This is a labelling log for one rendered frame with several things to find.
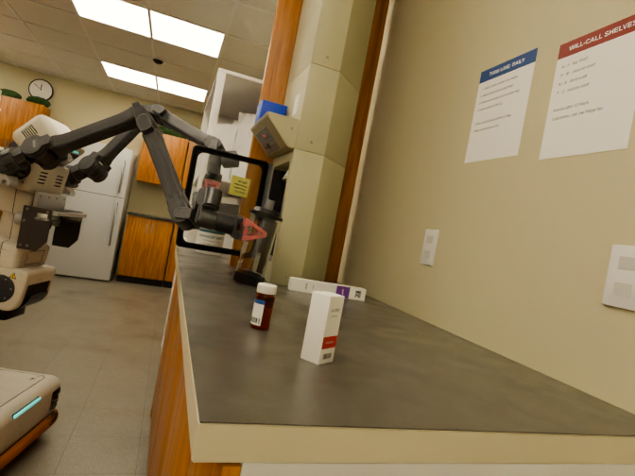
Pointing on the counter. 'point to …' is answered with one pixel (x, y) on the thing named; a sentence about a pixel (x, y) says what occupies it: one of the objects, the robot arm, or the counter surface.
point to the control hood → (277, 125)
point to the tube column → (334, 37)
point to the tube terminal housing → (313, 173)
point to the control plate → (266, 141)
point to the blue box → (269, 109)
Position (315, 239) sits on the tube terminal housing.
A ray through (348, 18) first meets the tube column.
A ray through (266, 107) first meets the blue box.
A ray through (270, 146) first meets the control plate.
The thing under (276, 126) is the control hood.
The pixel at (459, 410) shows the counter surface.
